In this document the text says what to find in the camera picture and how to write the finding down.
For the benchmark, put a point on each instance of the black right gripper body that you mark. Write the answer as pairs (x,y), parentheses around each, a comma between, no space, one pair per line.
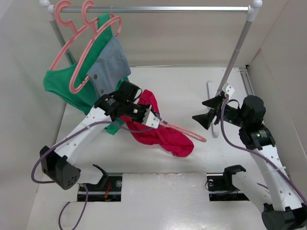
(232,115)

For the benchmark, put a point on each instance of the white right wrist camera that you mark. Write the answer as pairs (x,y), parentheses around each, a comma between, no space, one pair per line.
(228,90)

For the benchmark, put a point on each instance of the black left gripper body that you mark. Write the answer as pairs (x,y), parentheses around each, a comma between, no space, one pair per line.
(135,111)

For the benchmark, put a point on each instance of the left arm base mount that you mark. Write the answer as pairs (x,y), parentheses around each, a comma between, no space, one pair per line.
(111,192)

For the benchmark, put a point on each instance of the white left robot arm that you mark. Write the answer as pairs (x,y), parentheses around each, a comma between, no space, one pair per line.
(58,161)

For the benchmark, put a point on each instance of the red t shirt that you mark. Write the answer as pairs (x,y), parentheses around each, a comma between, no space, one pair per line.
(169,139)

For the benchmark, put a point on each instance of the metal clothes rack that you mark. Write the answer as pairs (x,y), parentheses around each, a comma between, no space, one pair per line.
(69,79)

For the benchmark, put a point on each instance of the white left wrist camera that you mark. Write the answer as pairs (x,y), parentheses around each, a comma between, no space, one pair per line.
(150,120)

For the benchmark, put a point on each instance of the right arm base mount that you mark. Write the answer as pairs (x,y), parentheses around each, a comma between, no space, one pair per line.
(219,191)

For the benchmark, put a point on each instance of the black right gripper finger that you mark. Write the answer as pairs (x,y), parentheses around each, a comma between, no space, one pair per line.
(214,102)
(205,120)

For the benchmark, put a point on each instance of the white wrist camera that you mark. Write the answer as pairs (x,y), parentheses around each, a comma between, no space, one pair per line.
(228,90)
(150,120)

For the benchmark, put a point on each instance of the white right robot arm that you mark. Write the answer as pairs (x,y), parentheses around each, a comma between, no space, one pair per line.
(281,204)

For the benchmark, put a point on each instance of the blue denim garment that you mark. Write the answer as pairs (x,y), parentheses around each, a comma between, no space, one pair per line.
(109,69)

